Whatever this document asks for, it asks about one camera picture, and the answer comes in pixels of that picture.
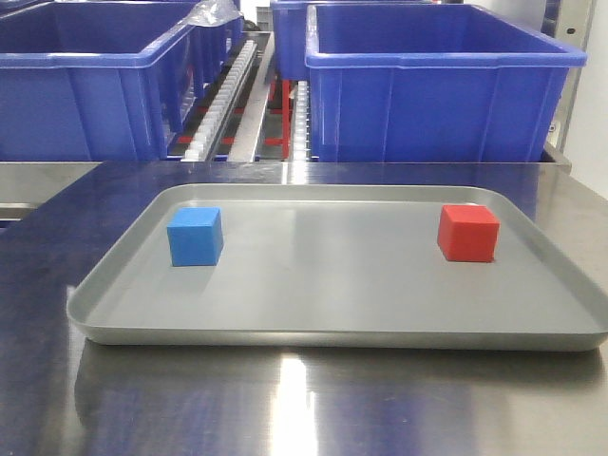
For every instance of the clear plastic film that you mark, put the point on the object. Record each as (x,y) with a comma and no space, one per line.
(212,13)

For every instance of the perforated steel shelf post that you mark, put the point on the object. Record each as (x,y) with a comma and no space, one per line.
(569,21)

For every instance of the right white roller track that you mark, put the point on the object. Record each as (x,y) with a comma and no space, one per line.
(300,150)

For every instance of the white roller track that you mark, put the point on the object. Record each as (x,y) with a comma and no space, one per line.
(300,150)
(207,138)

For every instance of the rear left blue bin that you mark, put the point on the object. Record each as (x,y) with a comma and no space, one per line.
(212,46)

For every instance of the front left blue bin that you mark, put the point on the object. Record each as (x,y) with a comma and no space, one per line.
(95,81)

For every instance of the red cube block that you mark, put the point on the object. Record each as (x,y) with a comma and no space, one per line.
(468,233)

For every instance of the blue cube block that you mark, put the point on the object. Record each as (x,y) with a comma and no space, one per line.
(195,236)

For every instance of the front right blue bin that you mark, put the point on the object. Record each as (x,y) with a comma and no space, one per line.
(407,82)

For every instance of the blue bin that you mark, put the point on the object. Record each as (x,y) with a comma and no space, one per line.
(212,46)
(407,82)
(95,81)

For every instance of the left white roller track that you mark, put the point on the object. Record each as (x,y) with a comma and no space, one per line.
(207,138)

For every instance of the grey metal tray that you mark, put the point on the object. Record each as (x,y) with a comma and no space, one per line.
(339,265)

